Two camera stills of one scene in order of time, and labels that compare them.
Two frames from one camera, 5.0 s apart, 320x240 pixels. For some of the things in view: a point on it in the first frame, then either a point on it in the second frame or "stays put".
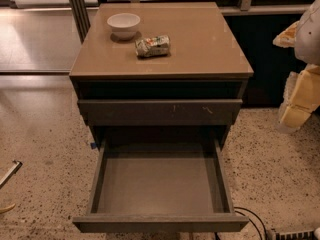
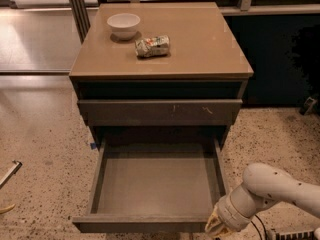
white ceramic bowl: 123,25 stays put
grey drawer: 160,186 stays put
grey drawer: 164,112 stays put
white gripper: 309,39 -> 227,213
